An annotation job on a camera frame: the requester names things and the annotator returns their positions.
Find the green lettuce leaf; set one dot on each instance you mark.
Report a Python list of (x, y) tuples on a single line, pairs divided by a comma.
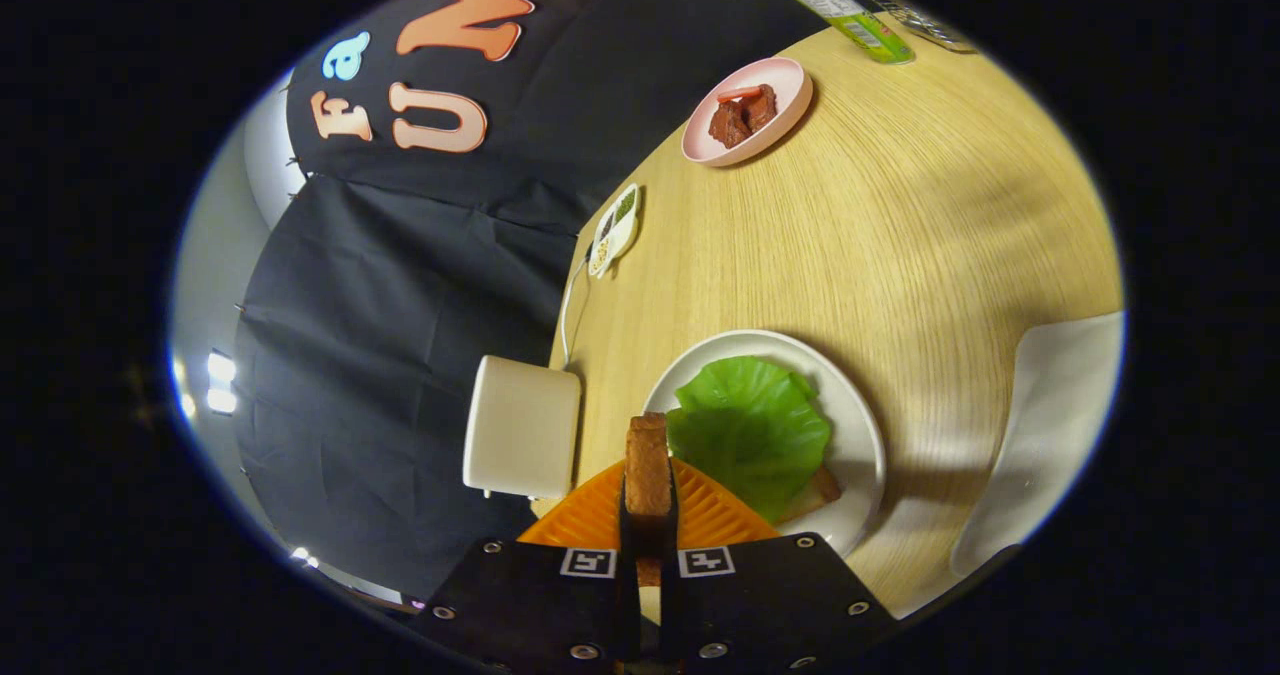
[(750, 425)]

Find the white divided seasoning dish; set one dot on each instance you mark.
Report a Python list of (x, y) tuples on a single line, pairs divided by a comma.
[(612, 235)]

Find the silver green drink bottle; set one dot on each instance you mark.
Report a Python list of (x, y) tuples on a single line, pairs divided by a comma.
[(850, 20)]

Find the white bread slice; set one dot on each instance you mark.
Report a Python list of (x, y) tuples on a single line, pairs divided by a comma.
[(822, 485)]

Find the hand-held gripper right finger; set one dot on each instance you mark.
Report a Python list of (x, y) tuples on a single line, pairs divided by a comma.
[(770, 605)]

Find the pink round plate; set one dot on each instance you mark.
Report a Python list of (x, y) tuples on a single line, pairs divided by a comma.
[(787, 80)]

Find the black backdrop cloth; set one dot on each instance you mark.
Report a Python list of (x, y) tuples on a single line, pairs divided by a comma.
[(400, 285)]

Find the white toaster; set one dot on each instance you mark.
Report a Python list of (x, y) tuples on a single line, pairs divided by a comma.
[(520, 425)]

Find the brown toast slice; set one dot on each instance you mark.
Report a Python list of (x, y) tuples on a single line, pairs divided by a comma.
[(648, 465)]

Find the white square plate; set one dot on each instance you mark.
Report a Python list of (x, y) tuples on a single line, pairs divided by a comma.
[(1050, 425)]

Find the white round plate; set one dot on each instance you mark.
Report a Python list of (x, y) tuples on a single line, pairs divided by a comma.
[(852, 455)]

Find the red sausage slice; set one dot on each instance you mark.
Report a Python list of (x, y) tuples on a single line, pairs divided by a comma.
[(738, 94)]

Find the brown meat slices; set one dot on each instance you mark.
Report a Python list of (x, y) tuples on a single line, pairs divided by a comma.
[(745, 117)]

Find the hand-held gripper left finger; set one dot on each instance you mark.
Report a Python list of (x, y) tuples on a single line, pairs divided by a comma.
[(540, 605)]

